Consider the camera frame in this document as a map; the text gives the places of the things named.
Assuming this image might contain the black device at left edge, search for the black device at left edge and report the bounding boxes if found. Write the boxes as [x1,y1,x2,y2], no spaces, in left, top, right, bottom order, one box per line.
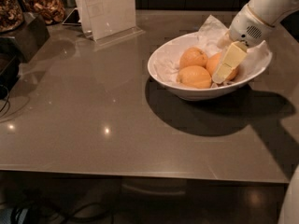
[0,53,20,99]

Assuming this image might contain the glass jar of nuts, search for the glass jar of nuts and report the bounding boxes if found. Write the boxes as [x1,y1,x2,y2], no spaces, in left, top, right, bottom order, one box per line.
[0,0,24,33]

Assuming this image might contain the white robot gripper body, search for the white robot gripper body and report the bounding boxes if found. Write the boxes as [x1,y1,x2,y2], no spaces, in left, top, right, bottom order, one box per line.
[229,5,274,47]

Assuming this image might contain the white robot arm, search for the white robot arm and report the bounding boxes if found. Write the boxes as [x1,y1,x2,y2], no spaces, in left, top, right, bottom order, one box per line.
[212,0,299,84]

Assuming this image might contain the white ceramic bowl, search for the white ceramic bowl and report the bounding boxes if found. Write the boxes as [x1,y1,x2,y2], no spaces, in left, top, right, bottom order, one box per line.
[147,29,274,102]

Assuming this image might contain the black cable on table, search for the black cable on table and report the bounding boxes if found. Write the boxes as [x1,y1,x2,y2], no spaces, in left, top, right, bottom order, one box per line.
[0,83,11,114]

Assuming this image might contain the clear acrylic sign holder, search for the clear acrylic sign holder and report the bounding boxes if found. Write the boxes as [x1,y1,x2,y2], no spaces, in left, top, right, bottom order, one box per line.
[75,0,142,43]

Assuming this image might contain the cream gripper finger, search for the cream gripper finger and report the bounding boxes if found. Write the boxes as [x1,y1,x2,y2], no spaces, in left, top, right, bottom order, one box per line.
[211,41,248,84]
[217,33,233,49]

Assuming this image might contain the orange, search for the orange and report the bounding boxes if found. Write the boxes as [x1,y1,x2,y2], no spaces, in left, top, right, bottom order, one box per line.
[206,52,238,81]
[179,47,208,69]
[177,65,212,89]

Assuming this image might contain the white paper napkin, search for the white paper napkin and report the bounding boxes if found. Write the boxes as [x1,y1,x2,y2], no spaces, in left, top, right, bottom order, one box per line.
[152,14,271,89]

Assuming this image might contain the bowl of dried snacks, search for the bowl of dried snacks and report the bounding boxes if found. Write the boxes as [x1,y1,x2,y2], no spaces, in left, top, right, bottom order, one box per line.
[24,0,65,25]

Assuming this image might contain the black box on left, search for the black box on left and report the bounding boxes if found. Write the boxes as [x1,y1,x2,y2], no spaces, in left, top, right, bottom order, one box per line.
[0,12,50,63]

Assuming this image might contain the black cables under table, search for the black cables under table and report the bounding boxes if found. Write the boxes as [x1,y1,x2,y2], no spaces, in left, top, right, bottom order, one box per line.
[8,196,116,224]

